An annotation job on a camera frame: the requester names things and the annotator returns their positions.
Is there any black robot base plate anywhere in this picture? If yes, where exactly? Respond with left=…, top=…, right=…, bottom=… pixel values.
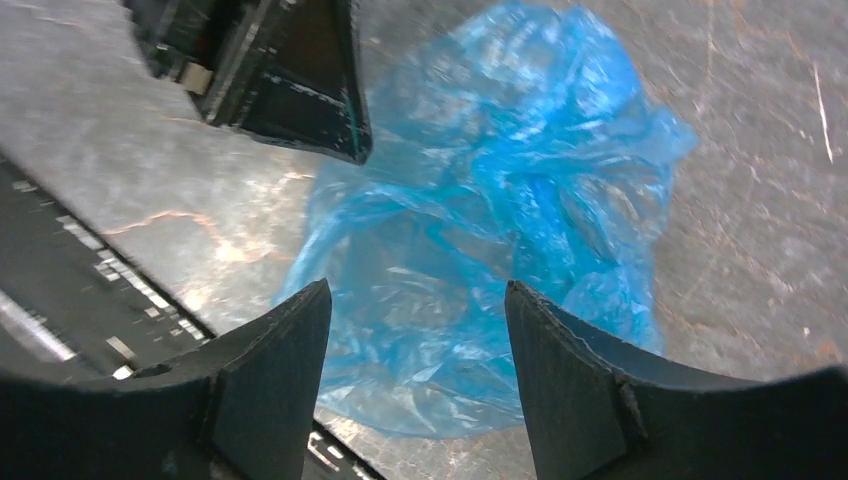
left=0, top=155, right=386, bottom=480

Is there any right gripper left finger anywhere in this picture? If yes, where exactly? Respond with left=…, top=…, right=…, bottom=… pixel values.
left=1, top=280, right=332, bottom=479

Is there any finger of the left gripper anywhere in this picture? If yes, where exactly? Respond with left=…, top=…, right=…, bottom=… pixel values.
left=123, top=0, right=373, bottom=165

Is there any blue plastic trash bag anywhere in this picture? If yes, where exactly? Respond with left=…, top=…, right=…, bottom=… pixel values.
left=283, top=1, right=698, bottom=439

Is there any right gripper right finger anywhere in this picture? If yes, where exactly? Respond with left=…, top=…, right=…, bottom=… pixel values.
left=505, top=281, right=847, bottom=479

